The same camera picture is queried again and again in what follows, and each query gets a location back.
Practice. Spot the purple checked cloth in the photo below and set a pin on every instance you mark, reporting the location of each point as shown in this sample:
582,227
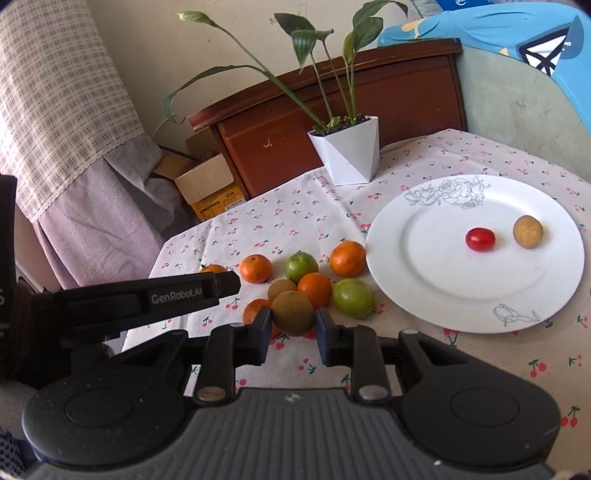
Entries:
106,207

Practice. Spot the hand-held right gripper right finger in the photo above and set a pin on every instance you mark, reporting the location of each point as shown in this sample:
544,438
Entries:
322,334

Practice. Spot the dark dotted cloth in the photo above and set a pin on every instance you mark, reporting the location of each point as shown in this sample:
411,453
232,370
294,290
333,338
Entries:
9,454

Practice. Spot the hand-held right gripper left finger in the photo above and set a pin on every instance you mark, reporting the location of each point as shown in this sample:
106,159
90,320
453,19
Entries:
265,334

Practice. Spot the yellowish brown longan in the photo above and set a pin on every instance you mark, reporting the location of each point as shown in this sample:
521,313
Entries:
527,231

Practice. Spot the red cherry tomato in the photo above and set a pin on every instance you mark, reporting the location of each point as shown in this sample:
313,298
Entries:
480,239

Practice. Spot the white plate with line drawing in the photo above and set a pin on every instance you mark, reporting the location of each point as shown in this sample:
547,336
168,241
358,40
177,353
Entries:
434,281

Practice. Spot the plain cardboard box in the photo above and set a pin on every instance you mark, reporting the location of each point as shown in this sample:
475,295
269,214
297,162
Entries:
178,161

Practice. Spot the orange mandarin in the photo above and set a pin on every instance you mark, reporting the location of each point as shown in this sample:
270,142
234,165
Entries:
347,259
254,310
315,290
255,268
213,268

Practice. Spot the green plant in white pot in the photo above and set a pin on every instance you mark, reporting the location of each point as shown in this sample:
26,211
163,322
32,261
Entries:
346,152

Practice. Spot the beige checked cloth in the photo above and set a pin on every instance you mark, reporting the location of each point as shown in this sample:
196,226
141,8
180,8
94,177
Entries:
55,92

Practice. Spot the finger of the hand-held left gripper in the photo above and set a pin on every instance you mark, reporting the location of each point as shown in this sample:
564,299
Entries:
120,302

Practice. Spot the wooden headboard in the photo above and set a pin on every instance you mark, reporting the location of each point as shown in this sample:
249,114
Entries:
277,124

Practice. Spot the cardboard box with yellow print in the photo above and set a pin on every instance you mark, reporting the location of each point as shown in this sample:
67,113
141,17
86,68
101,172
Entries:
210,184

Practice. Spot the grey-green sofa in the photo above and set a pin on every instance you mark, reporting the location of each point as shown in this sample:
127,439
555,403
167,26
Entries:
503,101

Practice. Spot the large brown longan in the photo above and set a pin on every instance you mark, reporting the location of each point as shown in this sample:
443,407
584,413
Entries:
292,313

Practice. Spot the small brown longan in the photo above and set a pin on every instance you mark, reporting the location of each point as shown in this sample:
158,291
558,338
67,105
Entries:
280,288

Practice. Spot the blue printed blanket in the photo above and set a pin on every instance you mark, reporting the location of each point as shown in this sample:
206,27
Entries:
489,27

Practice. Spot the small green jujube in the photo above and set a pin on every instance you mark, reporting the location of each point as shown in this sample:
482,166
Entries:
301,265

